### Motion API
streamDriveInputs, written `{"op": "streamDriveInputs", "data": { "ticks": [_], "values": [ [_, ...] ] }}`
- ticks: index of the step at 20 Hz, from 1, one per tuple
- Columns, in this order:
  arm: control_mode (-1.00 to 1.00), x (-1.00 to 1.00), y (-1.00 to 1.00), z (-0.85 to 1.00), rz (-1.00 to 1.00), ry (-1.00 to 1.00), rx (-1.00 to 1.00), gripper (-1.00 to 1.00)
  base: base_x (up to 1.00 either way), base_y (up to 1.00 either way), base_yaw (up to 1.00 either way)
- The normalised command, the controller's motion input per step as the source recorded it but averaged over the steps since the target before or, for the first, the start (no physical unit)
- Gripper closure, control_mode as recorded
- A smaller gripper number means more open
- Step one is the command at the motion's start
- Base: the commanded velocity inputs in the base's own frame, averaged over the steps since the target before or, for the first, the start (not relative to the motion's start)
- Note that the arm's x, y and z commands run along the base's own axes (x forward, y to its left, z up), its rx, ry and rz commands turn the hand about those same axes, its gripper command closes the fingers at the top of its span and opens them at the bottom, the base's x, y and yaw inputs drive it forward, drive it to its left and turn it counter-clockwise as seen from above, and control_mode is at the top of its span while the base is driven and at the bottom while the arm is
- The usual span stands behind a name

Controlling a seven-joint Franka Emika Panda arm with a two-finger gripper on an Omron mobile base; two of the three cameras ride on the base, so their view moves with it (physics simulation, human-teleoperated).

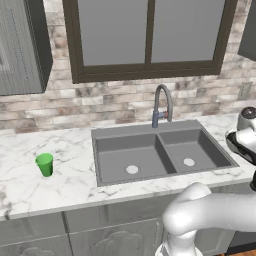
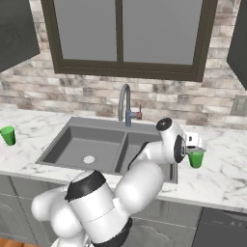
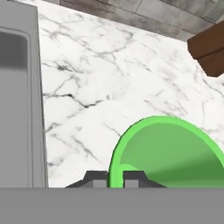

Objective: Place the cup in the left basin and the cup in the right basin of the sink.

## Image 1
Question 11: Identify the grey double-basin sink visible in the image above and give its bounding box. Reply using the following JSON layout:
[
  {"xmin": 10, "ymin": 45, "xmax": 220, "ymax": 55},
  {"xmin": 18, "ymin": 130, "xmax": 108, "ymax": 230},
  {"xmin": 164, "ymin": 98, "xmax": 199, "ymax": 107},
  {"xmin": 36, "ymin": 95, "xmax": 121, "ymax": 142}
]
[{"xmin": 90, "ymin": 119, "xmax": 240, "ymax": 188}]

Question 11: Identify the green cup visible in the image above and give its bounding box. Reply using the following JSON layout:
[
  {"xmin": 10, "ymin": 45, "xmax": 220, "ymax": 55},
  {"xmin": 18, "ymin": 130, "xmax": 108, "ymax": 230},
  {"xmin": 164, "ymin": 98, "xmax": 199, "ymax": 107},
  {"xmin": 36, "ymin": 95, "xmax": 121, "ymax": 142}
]
[{"xmin": 35, "ymin": 152, "xmax": 55, "ymax": 178}]

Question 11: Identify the grey curved tap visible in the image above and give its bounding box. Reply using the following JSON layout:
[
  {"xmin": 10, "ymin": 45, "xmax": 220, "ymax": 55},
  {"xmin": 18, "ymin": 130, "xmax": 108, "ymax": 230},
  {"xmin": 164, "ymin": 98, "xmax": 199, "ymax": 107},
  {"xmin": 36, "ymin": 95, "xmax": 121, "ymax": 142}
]
[{"xmin": 151, "ymin": 83, "xmax": 174, "ymax": 129}]

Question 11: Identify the grey drawer front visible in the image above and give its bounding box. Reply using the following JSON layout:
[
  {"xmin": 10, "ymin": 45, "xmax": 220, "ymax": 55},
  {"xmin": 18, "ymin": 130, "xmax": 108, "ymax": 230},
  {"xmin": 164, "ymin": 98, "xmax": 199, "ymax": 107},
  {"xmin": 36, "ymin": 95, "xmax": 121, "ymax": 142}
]
[
  {"xmin": 64, "ymin": 193, "xmax": 184, "ymax": 234},
  {"xmin": 0, "ymin": 212, "xmax": 68, "ymax": 247}
]

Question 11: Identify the dark framed window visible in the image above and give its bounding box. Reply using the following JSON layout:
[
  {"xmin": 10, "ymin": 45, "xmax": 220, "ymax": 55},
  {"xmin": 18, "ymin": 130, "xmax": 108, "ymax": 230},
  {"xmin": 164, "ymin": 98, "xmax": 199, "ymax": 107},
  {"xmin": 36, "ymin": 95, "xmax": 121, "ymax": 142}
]
[{"xmin": 62, "ymin": 0, "xmax": 239, "ymax": 84}]

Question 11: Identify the grey base cupboard door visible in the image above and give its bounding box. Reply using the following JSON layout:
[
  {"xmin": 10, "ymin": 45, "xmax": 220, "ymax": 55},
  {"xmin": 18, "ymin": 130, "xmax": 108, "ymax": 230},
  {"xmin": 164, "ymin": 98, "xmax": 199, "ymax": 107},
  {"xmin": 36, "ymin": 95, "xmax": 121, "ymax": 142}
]
[
  {"xmin": 0, "ymin": 233, "xmax": 74, "ymax": 256},
  {"xmin": 68, "ymin": 218, "xmax": 164, "ymax": 256},
  {"xmin": 194, "ymin": 228, "xmax": 236, "ymax": 256}
]

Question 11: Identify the grey cupboard door handle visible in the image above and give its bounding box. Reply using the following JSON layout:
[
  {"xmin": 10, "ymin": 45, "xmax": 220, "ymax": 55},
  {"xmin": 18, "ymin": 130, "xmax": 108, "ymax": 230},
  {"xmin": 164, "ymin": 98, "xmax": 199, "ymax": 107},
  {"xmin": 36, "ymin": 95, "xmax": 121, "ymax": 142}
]
[{"xmin": 155, "ymin": 220, "xmax": 161, "ymax": 248}]

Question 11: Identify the grey wall socket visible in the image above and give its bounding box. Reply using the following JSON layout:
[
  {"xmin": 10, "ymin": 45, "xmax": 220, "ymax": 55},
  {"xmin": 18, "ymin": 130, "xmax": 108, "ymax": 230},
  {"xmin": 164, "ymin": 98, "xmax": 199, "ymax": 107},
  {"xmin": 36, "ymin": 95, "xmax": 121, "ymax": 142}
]
[{"xmin": 237, "ymin": 81, "xmax": 253, "ymax": 101}]

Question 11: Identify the grey wall cupboard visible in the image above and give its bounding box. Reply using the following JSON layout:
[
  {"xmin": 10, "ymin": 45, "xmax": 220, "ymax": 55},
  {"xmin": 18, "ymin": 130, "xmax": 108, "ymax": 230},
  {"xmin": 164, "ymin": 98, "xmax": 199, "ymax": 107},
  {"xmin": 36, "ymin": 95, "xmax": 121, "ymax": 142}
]
[{"xmin": 0, "ymin": 0, "xmax": 54, "ymax": 97}]

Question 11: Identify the dark wall cupboard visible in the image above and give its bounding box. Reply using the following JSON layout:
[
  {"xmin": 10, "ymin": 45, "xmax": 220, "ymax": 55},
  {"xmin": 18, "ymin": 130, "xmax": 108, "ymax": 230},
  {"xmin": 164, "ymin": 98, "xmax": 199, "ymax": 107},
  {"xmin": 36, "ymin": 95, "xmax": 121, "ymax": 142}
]
[{"xmin": 237, "ymin": 0, "xmax": 256, "ymax": 63}]

